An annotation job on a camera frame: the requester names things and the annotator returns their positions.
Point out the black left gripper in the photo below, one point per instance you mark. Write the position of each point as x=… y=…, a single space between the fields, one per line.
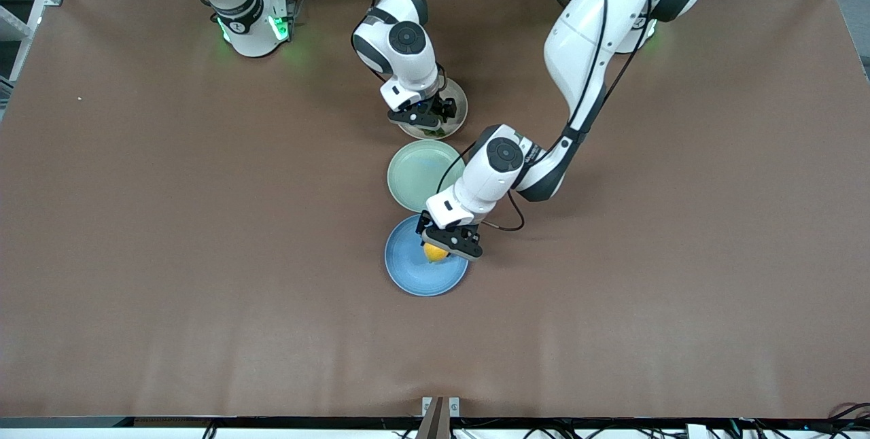
x=425 y=223

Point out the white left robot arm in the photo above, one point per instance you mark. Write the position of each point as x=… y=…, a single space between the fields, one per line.
x=584 y=38

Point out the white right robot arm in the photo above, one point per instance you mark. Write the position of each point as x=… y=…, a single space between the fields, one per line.
x=414 y=65

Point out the yellow lemon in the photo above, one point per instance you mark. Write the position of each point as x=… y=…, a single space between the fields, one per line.
x=435 y=254

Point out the light green round plate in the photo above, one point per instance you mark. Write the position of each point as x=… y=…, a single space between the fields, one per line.
x=414 y=174

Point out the blue round plate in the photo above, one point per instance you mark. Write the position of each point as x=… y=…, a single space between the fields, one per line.
x=421 y=279

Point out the green lettuce leaf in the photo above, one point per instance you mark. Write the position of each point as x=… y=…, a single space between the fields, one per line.
x=435 y=132

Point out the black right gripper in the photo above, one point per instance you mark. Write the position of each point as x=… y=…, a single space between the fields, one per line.
x=446 y=107

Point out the beige round plate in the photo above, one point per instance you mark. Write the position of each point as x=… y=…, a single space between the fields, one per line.
x=461 y=109

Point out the metal table edge bracket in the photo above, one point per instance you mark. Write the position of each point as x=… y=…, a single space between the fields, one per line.
x=440 y=418

